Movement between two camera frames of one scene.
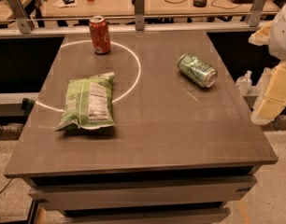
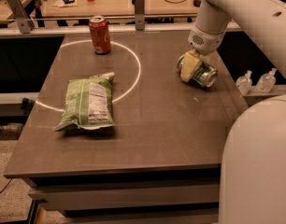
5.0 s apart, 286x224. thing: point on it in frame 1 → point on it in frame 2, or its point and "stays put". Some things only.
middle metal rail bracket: x=138 y=2 stays put
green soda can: x=197 y=69 stays put
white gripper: x=282 y=36 → x=206 y=42
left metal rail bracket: x=21 y=17 stays put
